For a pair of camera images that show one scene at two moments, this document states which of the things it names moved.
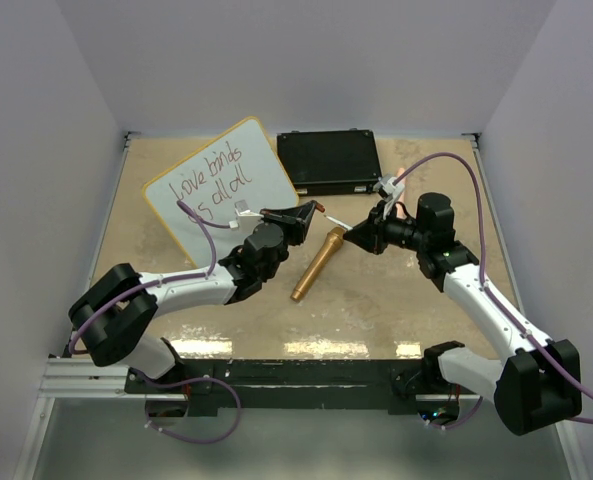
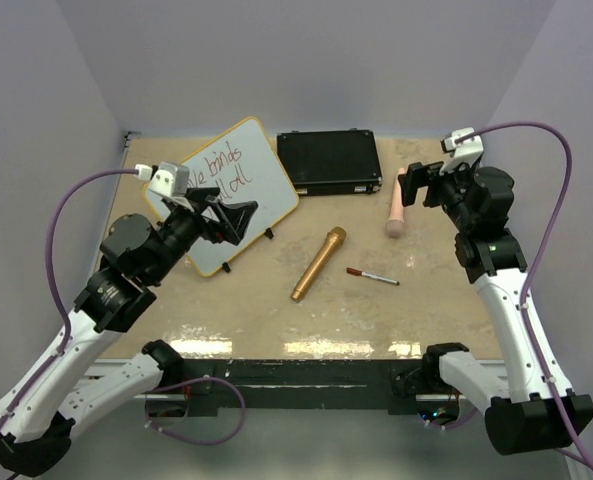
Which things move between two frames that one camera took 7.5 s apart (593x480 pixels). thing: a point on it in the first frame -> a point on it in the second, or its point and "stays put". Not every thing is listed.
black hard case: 331,161 stays put
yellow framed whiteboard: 236,168 stays put
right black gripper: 370,234 -> 420,175
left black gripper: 295,219 -> 236,213
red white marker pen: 339,222 -> 377,277
